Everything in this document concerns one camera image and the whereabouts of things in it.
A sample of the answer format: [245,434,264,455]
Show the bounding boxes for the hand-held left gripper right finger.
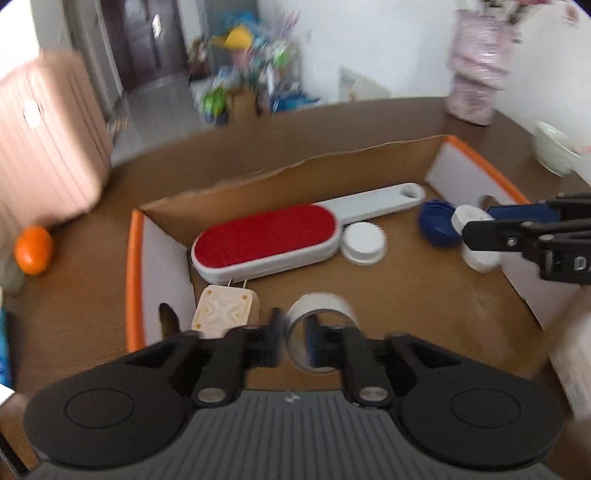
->
[304,318,466,408]

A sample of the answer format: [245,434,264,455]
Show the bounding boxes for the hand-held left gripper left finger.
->
[124,308,283,408]

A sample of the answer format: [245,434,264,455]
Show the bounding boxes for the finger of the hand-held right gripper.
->
[487,193,591,222]
[463,219,591,252]

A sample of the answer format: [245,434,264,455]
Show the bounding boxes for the small white bottle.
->
[451,205,503,273]

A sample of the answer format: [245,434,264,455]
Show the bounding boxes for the white tape roll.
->
[284,292,363,374]

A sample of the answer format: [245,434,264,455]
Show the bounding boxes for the blue ribbed lid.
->
[419,199,462,247]

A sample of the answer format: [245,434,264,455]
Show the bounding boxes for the beige plug adapter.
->
[191,277,260,340]

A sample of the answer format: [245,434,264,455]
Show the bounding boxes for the red cardboard box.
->
[126,134,578,388]

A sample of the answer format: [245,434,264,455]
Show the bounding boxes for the red and white lint brush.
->
[191,183,426,285]

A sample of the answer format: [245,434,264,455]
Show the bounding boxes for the white round lid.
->
[341,222,387,265]

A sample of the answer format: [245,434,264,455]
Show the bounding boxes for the white bowl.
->
[533,121,585,176]

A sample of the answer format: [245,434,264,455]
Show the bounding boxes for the white plastic pouch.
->
[549,314,591,411]

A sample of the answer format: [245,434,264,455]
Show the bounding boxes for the pink ceramic vase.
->
[445,0,518,126]

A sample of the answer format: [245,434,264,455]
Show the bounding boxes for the white paper board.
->
[339,66,391,103]

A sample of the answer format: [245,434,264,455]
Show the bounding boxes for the orange fruit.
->
[14,225,55,276]

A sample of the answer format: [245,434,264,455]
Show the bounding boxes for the pile of household clutter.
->
[187,9,324,125]

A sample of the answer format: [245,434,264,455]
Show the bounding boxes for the blue tissue pack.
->
[0,307,14,388]

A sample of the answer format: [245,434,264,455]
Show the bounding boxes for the pink suitcase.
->
[0,50,114,232]

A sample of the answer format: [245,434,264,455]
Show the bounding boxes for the dark wooden door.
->
[99,0,185,88]

